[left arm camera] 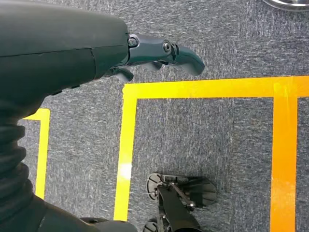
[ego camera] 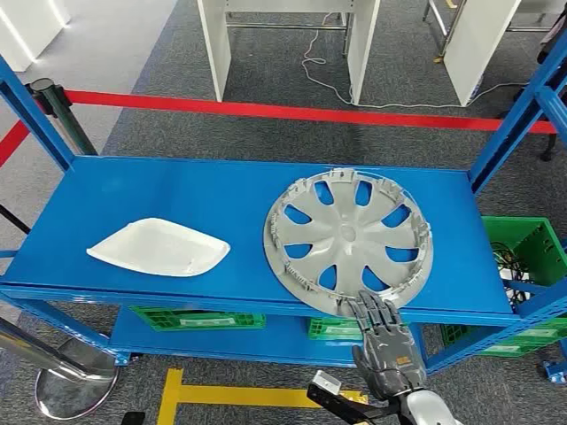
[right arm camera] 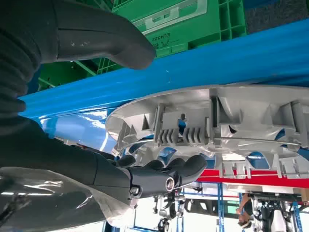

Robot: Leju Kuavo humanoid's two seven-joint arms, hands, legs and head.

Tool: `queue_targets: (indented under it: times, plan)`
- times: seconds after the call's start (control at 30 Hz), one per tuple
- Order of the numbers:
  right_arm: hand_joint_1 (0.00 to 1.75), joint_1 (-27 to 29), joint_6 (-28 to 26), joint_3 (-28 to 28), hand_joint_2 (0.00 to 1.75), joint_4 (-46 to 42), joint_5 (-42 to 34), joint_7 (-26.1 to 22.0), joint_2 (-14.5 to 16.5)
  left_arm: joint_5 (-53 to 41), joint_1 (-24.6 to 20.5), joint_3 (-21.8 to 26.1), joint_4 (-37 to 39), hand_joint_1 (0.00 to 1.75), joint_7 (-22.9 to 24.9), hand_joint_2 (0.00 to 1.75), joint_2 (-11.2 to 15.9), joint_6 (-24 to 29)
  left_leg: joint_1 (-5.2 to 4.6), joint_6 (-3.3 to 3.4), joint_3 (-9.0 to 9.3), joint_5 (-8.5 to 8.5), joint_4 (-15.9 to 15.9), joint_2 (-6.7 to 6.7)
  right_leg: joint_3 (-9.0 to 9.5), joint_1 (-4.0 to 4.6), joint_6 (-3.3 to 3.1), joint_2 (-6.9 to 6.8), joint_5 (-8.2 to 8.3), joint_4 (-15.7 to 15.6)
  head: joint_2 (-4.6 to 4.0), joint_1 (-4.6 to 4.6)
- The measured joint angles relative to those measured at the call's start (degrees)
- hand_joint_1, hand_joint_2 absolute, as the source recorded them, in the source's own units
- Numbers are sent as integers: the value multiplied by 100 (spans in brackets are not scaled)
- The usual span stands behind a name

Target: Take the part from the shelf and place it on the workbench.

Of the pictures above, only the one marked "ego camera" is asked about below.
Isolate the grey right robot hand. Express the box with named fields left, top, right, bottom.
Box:
left=347, top=290, right=429, bottom=405

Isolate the silver plastic wheel hubcap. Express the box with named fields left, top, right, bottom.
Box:
left=263, top=168, right=434, bottom=318

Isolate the white plastic cover part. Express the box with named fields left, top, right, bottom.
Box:
left=86, top=217, right=231, bottom=278

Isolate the blue metal shelf rack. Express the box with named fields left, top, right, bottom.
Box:
left=0, top=23, right=567, bottom=385

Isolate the green plastic crate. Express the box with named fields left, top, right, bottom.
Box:
left=129, top=305, right=267, bottom=333
left=307, top=316, right=365, bottom=343
left=439, top=316, right=567, bottom=359
left=482, top=215, right=567, bottom=312

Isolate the long red barrier belt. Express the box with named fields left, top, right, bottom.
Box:
left=63, top=89, right=557, bottom=135

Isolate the black stanchion pole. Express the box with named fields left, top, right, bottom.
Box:
left=0, top=204, right=31, bottom=236

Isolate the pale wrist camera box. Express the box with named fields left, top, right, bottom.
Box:
left=312, top=370, right=343, bottom=397

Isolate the black cable bundle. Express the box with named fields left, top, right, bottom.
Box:
left=488, top=241, right=532, bottom=306

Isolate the white floor cable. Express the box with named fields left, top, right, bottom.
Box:
left=301, top=12, right=528, bottom=111

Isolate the chrome stanchion post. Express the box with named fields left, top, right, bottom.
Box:
left=0, top=316, right=121, bottom=421

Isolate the white lit wall panel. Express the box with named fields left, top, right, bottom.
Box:
left=0, top=0, right=72, bottom=73

